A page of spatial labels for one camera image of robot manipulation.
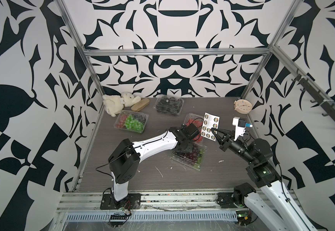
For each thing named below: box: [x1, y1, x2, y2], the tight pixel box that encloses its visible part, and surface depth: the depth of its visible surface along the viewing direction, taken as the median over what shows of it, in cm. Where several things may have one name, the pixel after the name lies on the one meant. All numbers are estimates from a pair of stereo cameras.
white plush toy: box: [102, 91, 142, 118], surface depth 109 cm
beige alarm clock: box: [233, 99, 253, 115], surface depth 114 cm
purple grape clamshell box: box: [170, 141, 207, 172], surface depth 84 cm
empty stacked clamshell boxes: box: [153, 94, 185, 116], surface depth 110 cm
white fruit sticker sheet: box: [200, 112, 220, 142], surface depth 66 cm
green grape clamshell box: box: [113, 109, 150, 134], surface depth 101 cm
